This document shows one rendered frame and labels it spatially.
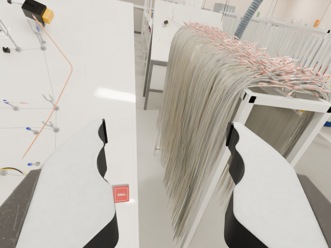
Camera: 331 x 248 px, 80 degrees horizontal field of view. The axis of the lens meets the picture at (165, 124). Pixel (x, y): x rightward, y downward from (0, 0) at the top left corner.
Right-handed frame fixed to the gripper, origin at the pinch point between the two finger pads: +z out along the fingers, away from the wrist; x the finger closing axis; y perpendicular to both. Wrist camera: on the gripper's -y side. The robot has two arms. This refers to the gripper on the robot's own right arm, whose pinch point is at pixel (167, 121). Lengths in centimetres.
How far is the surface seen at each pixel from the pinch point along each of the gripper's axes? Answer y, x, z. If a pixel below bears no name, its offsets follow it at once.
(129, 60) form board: 14, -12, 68
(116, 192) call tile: 46, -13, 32
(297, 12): 7, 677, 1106
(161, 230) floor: 160, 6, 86
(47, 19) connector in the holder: 0, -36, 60
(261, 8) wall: -1, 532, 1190
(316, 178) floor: 189, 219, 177
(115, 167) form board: 43, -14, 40
